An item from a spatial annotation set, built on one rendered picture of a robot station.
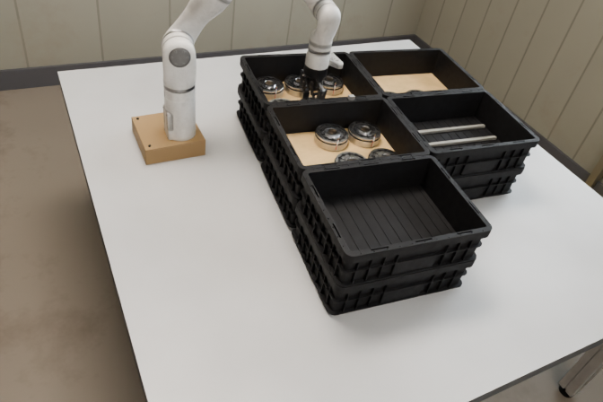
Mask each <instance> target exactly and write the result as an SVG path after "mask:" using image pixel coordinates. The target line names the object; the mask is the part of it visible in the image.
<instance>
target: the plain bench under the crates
mask: <svg viewBox="0 0 603 402"><path fill-rule="evenodd" d="M307 50H308V49H307V48H306V49H296V50H286V51H276V52H266V53H257V54H247V55H237V56H227V57H208V58H198V59H197V78H196V123H197V125H198V127H199V129H200V131H201V132H202V134H203V136H204V138H205V155H201V156H196V157H190V158H185V159H179V160H174V161H168V162H159V163H154V164H148V165H146V164H145V161H144V157H143V155H142V153H141V151H140V148H139V146H138V143H137V141H136V139H135V135H134V133H133V130H132V117H137V116H143V115H150V114H155V113H162V112H163V104H164V90H163V67H162V62H159V63H149V64H139V65H129V66H110V67H100V68H90V69H80V70H70V71H60V72H57V75H58V81H59V84H60V87H61V91H62V94H63V97H64V101H65V105H66V110H67V114H68V117H69V120H70V124H71V128H72V130H73V134H74V140H75V143H76V147H77V150H78V153H79V157H80V160H81V164H82V167H83V173H84V177H85V180H86V183H87V187H88V190H89V193H90V197H91V201H92V206H93V210H94V213H95V216H96V220H97V223H98V226H99V230H100V235H101V239H102V243H103V246H104V249H105V253H106V256H107V260H108V263H109V269H110V272H111V275H112V279H113V283H114V285H115V289H116V293H117V296H118V302H119V305H120V309H121V312H122V316H123V319H124V322H125V326H126V329H127V335H128V338H129V342H130V345H131V348H132V352H133V356H134V358H135V365H136V368H137V371H138V375H139V378H140V381H141V385H142V389H143V392H144V398H145V401H146V402H480V401H483V400H485V399H487V398H489V397H491V396H493V395H495V394H497V393H499V392H502V391H504V390H506V389H508V388H510V387H512V386H514V385H516V384H519V383H521V382H523V381H524V380H527V379H529V378H531V377H533V376H535V375H538V374H539V373H541V372H543V371H546V370H548V369H550V368H552V367H554V366H556V365H558V364H560V363H563V362H565V361H567V360H569V359H571V358H573V357H575V356H577V355H579V354H582V353H584V352H585V354H584V355H583V356H582V357H581V358H580V359H579V361H578V362H577V363H576V364H575V365H574V366H573V367H572V368H571V369H570V370H569V371H568V372H567V373H566V375H565V376H564V377H563V378H562V379H561V380H560V382H559V384H560V386H559V391H560V392H561V394H562V395H563V396H565V397H567V398H572V397H573V396H574V395H575V394H577V393H579V392H581V391H582V390H583V389H584V388H585V387H586V385H587V384H588V383H589V382H590V381H591V380H592V379H593V378H594V377H595V376H596V375H597V374H598V373H599V372H600V371H601V370H602V368H603V197H602V196H600V195H599V194H598V193H597V192H595V191H594V190H593V189H592V188H590V187H589V186H588V185H587V184H585V183H584V182H583V181H582V180H581V179H579V178H578V177H577V176H575V175H574V174H573V173H572V172H571V171H569V170H568V169H567V168H565V167H564V166H563V165H562V164H561V163H560V162H559V161H558V160H556V159H555V158H554V157H553V156H552V155H550V154H549V153H548V152H546V151H545V150H544V149H543V148H542V147H540V146H539V145H537V146H536V147H534V148H531V149H530V150H529V152H530V156H527V157H526V159H525V161H524V163H525V169H524V171H523V172H522V173H521V174H520V175H517V176H516V178H515V179H516V180H517V181H516V182H515V183H512V184H511V193H510V194H505V195H499V196H493V197H483V198H478V199H472V200H471V201H472V202H473V204H474V205H475V206H476V207H477V209H478V210H479V211H480V212H481V213H482V215H483V216H484V217H485V218H486V220H487V221H488V222H489V223H490V224H491V225H492V227H493V229H492V230H491V232H490V234H489V236H488V237H487V238H483V239H481V241H482V246H481V247H479V248H476V250H475V253H476V261H475V263H474V265H473V266H472V267H468V268H466V270H467V274H466V275H463V276H462V277H461V278H460V280H461V281H462V285H461V286H460V287H458V288H453V289H449V290H446V291H441V292H437V293H430V294H426V295H423V296H418V297H415V298H411V299H406V300H403V301H395V302H392V303H387V304H383V305H380V306H375V307H371V308H368V309H363V310H356V311H352V312H348V313H344V314H340V315H336V316H334V315H331V314H329V313H328V311H327V309H326V307H325V305H324V303H323V301H322V299H321V297H320V295H319V292H318V290H317V287H316V285H315V284H314V282H313V280H312V277H311V275H310V272H309V270H308V268H307V266H306V264H305V262H304V260H303V258H302V254H301V252H300V251H299V249H298V247H297V244H296V242H295V240H294V238H293V236H292V230H293V229H295V228H291V227H289V226H288V224H287V222H286V220H285V219H284V216H283V214H282V211H281V209H280V207H279V205H278V204H277V201H276V199H275V196H274V194H273V192H272V189H271V187H270V186H269V184H268V182H267V178H266V176H265V174H264V172H263V171H262V168H261V166H260V165H261V163H262V162H261V161H259V160H258V159H257V156H256V155H255V153H254V151H253V149H252V146H251V144H250V142H249V139H248V138H247V135H246V133H245V131H244V129H243V127H242V124H241V122H240V120H239V118H238V116H237V113H236V112H237V110H239V109H240V105H239V103H238V100H240V96H239V94H238V86H239V84H240V83H241V82H242V78H241V76H240V73H241V72H242V71H243V70H242V68H241V66H240V57H241V56H250V55H274V54H297V53H307Z"/></svg>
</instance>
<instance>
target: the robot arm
mask: <svg viewBox="0 0 603 402"><path fill-rule="evenodd" d="M231 1H232V0H190V1H189V2H188V5H187V7H186V8H185V10H184V11H183V13H182V14H181V15H180V17H179V18H178V19H177V20H176V21H175V22H174V23H173V24H172V25H171V27H170V28H169V29H168V30H167V31H166V33H165V34H164V35H163V37H162V44H161V47H162V67H163V90H164V104H163V120H164V131H165V133H166V135H167V138H168V139H169V140H174V141H187V140H190V139H192V138H193V137H194V136H195V135H196V78H197V56H196V50H195V46H194V44H195V42H196V40H197V37H198V36H199V34H200V32H201V31H202V29H203V28H204V27H205V26H206V25H207V24H208V23H209V22H210V21H211V20H212V19H213V18H214V17H216V16H217V15H218V14H220V13H221V12H222V11H224V10H225V9H226V7H227V6H228V5H229V4H230V2H231ZM304 1H305V2H306V4H307V6H308V7H309V8H310V11H311V12H312V14H313V16H314V17H315V19H316V20H317V21H318V23H317V28H316V29H315V30H313V31H312V32H311V35H310V41H309V47H308V50H307V53H306V58H305V64H304V69H302V70H301V79H300V86H301V87H302V91H303V93H302V99H303V98H305V97H309V95H311V96H312V99H315V96H316V95H317V98H316V99H325V97H326V94H327V91H328V89H327V88H325V89H324V88H323V86H322V85H323V79H324V78H325V77H326V76H327V73H328V66H333V67H334V68H337V69H342V68H343V64H344V63H343V61H341V60H340V59H339V58H338V57H337V56H336V55H335V54H334V53H333V52H332V51H331V47H332V41H333V38H334V37H335V35H336V31H337V29H338V27H339V24H340V20H341V13H340V11H339V9H338V7H337V6H336V5H335V3H334V2H333V1H332V0H304ZM303 80H305V81H304V82H303ZM309 90H310V92H309ZM315 91H318V92H315Z"/></svg>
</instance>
